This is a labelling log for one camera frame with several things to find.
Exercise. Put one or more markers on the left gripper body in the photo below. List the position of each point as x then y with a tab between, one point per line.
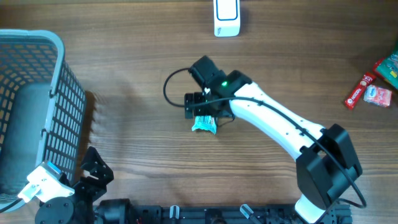
86	191

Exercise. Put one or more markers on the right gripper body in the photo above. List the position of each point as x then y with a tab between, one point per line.
198	98

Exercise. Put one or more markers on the small teal snack packet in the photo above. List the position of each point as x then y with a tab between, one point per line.
205	123

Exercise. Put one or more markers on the red Nescafe coffee stick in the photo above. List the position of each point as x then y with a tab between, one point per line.
355	95

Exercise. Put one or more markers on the pink candy packet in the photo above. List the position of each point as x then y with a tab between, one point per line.
378	96

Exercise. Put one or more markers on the large green snack bag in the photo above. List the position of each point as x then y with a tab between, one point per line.
386	68

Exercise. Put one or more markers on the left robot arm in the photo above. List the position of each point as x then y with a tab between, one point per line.
78	208

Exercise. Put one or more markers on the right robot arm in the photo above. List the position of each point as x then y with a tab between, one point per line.
326	163

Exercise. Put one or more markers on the white barcode scanner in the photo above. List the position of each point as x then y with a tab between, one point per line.
227	18

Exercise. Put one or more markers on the grey mesh shopping basket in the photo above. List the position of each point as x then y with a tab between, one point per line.
42	109

